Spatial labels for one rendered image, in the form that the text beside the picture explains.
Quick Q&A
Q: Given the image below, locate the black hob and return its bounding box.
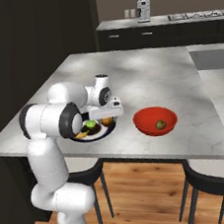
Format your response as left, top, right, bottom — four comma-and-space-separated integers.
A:
167, 8, 224, 24

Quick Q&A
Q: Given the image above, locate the dark base cupboards run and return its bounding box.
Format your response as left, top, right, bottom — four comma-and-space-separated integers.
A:
96, 15, 224, 59

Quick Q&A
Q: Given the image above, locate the silver coffee machine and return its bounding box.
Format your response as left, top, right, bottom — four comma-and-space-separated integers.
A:
134, 0, 154, 25

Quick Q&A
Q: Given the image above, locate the green kiwi fruit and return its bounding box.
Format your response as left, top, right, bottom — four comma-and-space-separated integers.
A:
155, 118, 168, 131

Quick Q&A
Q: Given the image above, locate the green lime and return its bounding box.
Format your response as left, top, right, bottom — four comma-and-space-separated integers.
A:
84, 119, 98, 130

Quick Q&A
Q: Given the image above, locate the orange fruit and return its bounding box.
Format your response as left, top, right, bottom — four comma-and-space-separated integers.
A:
100, 115, 115, 127

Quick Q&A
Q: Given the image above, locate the red bowl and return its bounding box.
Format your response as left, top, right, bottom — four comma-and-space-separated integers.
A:
130, 104, 181, 140

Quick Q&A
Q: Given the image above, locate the black stool with grey seat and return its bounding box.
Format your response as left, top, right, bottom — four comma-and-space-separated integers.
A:
63, 152, 115, 224
171, 154, 224, 224

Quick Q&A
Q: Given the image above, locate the yellow banana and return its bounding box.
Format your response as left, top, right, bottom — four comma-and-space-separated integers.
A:
74, 129, 91, 139

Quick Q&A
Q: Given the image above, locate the blue-rimmed white plate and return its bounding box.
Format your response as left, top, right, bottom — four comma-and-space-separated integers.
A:
67, 109, 119, 146

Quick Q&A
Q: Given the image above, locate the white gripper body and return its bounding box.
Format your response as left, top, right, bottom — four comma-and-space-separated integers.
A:
88, 103, 125, 121

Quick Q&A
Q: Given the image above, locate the steel sink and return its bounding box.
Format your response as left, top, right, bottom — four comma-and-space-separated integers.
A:
188, 46, 224, 74

